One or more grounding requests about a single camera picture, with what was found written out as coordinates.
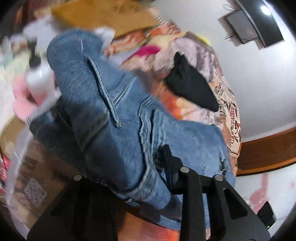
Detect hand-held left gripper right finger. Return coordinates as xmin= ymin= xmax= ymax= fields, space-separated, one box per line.
xmin=154 ymin=144 xmax=271 ymax=241

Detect magenta cloth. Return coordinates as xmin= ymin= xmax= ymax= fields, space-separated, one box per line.
xmin=133 ymin=45 xmax=161 ymax=59

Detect white crumpled cloth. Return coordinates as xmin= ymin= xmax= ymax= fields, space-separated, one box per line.
xmin=22 ymin=15 xmax=59 ymax=41

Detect blue denim pants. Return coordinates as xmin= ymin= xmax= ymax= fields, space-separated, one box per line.
xmin=29 ymin=29 xmax=236 ymax=232

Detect wooden lap desk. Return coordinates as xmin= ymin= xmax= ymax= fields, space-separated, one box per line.
xmin=52 ymin=0 xmax=160 ymax=39

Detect black monitor cable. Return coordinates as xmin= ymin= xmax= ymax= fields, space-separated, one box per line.
xmin=223 ymin=32 xmax=239 ymax=42

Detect black folded cloth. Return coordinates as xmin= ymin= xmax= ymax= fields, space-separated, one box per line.
xmin=165 ymin=52 xmax=220 ymax=112

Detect black wall television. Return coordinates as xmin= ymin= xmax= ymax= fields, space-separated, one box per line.
xmin=235 ymin=0 xmax=284 ymax=49

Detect white pump bottle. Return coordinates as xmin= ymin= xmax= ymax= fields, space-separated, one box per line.
xmin=25 ymin=38 xmax=58 ymax=95

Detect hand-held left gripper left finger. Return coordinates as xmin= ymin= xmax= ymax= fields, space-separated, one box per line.
xmin=26 ymin=174 xmax=125 ymax=241

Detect printed blanket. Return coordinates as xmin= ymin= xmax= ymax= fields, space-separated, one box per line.
xmin=102 ymin=9 xmax=242 ymax=237

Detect cardboard box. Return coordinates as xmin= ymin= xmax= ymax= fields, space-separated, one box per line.
xmin=14 ymin=139 xmax=77 ymax=223

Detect small black device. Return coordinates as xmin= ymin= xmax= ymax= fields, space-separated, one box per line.
xmin=257 ymin=201 xmax=277 ymax=229

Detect pink fluffy cloth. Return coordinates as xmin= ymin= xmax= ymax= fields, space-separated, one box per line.
xmin=13 ymin=74 xmax=40 ymax=121

